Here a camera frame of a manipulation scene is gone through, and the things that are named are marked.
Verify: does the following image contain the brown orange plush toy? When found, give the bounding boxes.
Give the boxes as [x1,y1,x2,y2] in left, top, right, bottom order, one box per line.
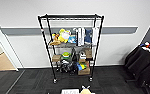
[49,32,62,46]

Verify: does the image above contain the small flat cardboard box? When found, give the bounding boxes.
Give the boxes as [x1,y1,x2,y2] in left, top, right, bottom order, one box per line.
[51,54,63,63]

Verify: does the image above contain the white box with black edge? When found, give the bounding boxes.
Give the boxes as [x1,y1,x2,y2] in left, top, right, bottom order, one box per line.
[76,26,83,47]

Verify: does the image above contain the yellow white plush duck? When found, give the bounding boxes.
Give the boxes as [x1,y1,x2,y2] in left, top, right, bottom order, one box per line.
[58,28,72,44]

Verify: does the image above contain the slim white box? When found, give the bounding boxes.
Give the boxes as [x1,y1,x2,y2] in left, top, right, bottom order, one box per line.
[81,26,87,47]

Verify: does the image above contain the long grey wall band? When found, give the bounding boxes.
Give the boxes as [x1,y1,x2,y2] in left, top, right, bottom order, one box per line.
[0,26,139,36]

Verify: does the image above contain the green round toy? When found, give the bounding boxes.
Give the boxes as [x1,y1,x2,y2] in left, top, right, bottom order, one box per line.
[61,50,72,61]

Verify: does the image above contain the small blue plush toy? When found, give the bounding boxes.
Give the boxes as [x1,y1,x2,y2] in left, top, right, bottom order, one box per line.
[68,35,78,45]

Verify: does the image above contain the white door frame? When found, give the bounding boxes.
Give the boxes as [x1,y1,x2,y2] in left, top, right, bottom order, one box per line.
[0,10,21,72]

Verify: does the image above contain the low brown cardboard box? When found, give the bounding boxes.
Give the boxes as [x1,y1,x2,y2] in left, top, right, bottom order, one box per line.
[77,65,92,76]

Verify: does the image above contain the pale basket with dark spots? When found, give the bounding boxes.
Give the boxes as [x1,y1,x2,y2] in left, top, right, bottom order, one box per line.
[58,86,96,94]

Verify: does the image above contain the black office chair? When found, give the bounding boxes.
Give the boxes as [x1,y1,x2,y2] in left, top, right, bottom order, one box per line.
[124,45,150,90]

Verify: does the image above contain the tall brown cardboard box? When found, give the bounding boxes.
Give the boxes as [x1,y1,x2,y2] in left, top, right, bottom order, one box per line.
[83,48,93,60]

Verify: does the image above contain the tall wide white box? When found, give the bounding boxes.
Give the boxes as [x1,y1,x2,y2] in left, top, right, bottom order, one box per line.
[92,26,101,46]

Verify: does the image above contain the dark blue bag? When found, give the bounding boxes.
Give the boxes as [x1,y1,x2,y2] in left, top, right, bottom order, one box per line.
[84,28,94,45]

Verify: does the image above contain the small white printed box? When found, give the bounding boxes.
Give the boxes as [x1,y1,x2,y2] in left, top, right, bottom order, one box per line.
[78,51,88,61]

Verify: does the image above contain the black upright bag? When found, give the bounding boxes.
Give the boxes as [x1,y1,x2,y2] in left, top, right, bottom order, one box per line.
[70,47,78,63]

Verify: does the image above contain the fashion magazine with face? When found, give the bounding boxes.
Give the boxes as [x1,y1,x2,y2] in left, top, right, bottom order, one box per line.
[60,87,81,94]

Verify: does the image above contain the blue yellow toy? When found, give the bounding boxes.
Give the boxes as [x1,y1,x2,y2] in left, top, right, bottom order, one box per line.
[75,61,88,71]

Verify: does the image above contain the black wire shelf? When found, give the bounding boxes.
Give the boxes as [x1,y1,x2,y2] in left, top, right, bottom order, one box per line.
[37,13,105,84]

